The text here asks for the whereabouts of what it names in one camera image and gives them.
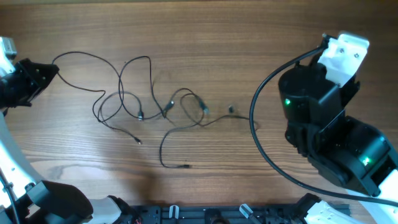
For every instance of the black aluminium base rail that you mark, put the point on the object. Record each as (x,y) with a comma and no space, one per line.
(175,214)

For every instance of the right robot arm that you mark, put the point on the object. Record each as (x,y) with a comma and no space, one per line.
(347,152)

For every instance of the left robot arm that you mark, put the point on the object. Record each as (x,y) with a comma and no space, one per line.
(26,197)

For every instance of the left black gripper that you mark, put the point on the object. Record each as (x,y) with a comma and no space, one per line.
(27,70)

